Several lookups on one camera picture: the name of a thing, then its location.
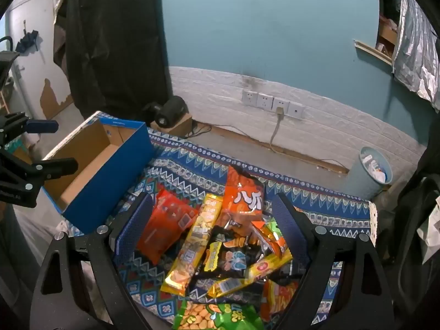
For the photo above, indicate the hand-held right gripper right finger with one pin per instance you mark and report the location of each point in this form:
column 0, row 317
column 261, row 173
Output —
column 285, row 227

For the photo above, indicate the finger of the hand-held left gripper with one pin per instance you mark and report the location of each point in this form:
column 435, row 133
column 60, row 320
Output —
column 55, row 167
column 44, row 126

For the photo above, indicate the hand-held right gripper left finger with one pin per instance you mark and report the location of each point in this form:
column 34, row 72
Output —
column 134, row 230

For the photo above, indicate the blue cardboard box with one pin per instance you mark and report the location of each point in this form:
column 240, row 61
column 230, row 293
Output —
column 113, row 185

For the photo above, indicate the orange snack bag white characters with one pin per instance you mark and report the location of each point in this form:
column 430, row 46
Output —
column 240, row 192

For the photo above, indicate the long yellow snack packet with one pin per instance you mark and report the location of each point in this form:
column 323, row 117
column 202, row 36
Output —
column 192, row 247

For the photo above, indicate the green peanut snack bag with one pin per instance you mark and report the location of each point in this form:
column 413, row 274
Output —
column 220, row 318

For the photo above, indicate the small orange green snack packet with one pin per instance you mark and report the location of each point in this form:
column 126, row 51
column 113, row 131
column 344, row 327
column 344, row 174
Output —
column 271, row 237

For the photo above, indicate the orange-red snack packet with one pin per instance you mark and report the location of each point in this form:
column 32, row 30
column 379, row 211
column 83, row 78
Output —
column 165, row 227

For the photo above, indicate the patterned blue blanket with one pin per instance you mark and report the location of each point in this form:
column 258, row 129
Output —
column 309, row 206

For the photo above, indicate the teal plastic bags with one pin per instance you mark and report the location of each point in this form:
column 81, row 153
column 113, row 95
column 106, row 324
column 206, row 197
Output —
column 17, row 146

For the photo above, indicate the white door with peeled paint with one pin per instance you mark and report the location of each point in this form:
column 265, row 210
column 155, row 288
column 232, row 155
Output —
column 34, row 75

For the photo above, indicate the yellow snack bar packet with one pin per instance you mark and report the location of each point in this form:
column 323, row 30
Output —
column 254, row 272

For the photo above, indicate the black snack packet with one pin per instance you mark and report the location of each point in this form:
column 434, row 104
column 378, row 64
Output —
column 227, row 263

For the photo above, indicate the orange striped snack packet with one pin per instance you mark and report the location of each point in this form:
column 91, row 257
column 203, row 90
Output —
column 278, row 297

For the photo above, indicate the dark blue folded umbrella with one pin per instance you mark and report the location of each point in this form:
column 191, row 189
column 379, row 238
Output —
column 29, row 41

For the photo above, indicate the grey-blue waste bin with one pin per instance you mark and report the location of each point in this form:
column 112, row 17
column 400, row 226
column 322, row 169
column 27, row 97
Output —
column 364, row 182

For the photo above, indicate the black hanging cloth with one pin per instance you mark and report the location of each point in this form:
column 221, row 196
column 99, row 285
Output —
column 113, row 41

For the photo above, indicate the small cardboard box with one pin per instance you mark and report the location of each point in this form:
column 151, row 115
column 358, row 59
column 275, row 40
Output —
column 180, row 127

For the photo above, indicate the dark cloth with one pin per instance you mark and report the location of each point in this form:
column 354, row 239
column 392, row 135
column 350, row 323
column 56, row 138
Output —
column 412, row 206

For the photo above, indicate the white plastic sheet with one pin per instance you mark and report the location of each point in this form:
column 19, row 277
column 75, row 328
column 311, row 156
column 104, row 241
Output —
column 429, row 237

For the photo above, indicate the silver foil curtain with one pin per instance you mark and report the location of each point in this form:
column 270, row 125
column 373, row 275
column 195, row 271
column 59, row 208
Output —
column 412, row 51

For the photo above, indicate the white wall socket with plug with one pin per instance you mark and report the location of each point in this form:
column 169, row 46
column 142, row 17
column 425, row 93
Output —
column 281, row 105

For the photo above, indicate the black camera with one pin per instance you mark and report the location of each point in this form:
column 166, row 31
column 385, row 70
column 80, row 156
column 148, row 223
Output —
column 170, row 110

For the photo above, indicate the wooden window frame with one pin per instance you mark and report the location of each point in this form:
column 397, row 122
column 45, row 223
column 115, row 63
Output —
column 373, row 52

